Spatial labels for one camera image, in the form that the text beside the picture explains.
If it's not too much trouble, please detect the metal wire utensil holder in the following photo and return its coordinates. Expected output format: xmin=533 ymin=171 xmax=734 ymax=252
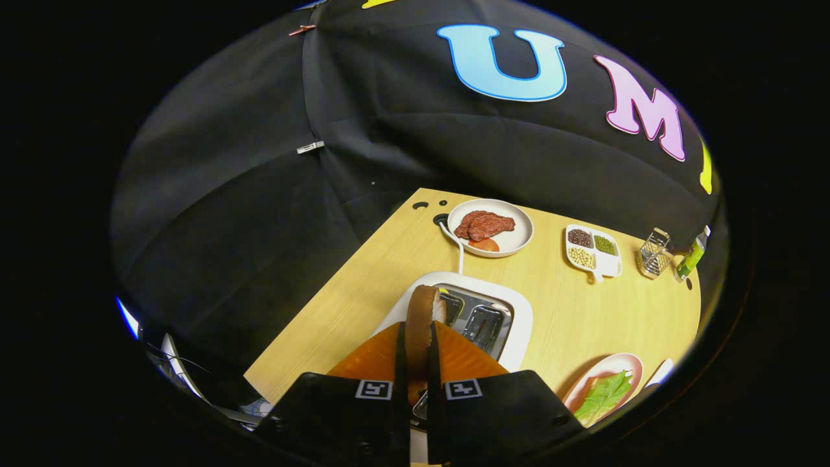
xmin=637 ymin=228 xmax=675 ymax=280

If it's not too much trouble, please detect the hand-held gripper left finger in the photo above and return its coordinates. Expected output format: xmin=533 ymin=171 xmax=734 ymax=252
xmin=256 ymin=321 xmax=412 ymax=464

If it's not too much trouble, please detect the white divided bean dish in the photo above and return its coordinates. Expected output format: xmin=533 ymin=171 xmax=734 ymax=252
xmin=565 ymin=224 xmax=623 ymax=283

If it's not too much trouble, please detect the white toaster cable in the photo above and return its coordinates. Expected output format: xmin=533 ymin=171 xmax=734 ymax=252
xmin=438 ymin=221 xmax=465 ymax=274

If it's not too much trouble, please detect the toasted bread slice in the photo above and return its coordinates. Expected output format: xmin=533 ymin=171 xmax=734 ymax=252
xmin=405 ymin=285 xmax=448 ymax=406

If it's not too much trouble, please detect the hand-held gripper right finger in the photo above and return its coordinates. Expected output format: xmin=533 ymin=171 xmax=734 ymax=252
xmin=426 ymin=321 xmax=586 ymax=465

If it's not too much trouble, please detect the white round meat plate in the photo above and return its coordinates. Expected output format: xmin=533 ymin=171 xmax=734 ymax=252
xmin=447 ymin=198 xmax=534 ymax=259

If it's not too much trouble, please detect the green label plastic bottle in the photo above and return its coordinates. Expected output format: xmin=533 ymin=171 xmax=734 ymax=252
xmin=674 ymin=225 xmax=711 ymax=282

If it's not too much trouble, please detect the pink round plate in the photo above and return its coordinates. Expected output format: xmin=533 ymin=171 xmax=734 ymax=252
xmin=562 ymin=353 xmax=644 ymax=429

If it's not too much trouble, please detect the white toaster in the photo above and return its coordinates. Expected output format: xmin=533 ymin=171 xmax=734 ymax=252
xmin=373 ymin=271 xmax=534 ymax=429

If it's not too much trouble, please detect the white square plate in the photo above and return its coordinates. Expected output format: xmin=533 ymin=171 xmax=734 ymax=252
xmin=644 ymin=358 xmax=675 ymax=389

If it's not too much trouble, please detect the green lettuce leaf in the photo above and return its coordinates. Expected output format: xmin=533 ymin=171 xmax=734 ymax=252
xmin=573 ymin=370 xmax=634 ymax=422

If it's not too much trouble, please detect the black backdrop cloth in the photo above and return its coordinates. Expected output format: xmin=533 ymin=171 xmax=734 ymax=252
xmin=110 ymin=0 xmax=722 ymax=390

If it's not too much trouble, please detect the brown meat piece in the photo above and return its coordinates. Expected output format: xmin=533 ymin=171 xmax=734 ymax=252
xmin=454 ymin=210 xmax=516 ymax=243

